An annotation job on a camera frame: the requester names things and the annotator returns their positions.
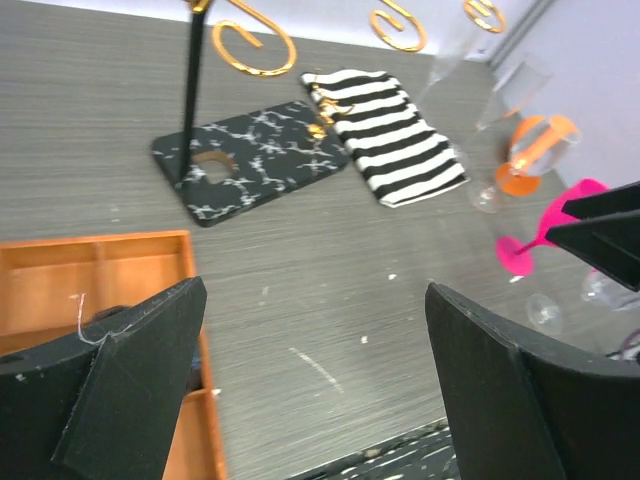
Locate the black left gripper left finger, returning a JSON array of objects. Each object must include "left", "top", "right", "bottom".
[{"left": 1, "top": 277, "right": 207, "bottom": 479}]

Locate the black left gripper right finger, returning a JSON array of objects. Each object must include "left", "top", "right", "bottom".
[{"left": 425, "top": 283, "right": 639, "bottom": 479}]

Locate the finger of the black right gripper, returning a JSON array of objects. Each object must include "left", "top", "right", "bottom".
[
  {"left": 562, "top": 180, "right": 639, "bottom": 220},
  {"left": 545, "top": 210, "right": 639, "bottom": 291}
]

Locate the clear wine glass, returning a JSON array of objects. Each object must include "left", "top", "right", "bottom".
[{"left": 525, "top": 269, "right": 639, "bottom": 337}]

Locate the pink plastic wine glass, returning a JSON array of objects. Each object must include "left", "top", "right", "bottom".
[{"left": 495, "top": 179, "right": 608, "bottom": 277}]

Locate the orange plastic wine glass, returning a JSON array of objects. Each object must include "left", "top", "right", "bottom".
[{"left": 495, "top": 115, "right": 581, "bottom": 197}]

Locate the gold wine glass rack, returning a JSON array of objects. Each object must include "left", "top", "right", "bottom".
[{"left": 150, "top": 0, "right": 508, "bottom": 229}]

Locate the orange wooden compartment tray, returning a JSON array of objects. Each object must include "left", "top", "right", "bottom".
[{"left": 1, "top": 230, "right": 227, "bottom": 479}]

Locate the tall clear champagne flute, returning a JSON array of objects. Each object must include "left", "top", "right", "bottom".
[{"left": 416, "top": 1, "right": 504, "bottom": 104}]

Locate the black white striped cloth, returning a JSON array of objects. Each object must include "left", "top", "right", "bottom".
[{"left": 300, "top": 69, "right": 469, "bottom": 208}]

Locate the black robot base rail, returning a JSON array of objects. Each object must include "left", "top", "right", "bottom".
[{"left": 290, "top": 417, "right": 461, "bottom": 480}]

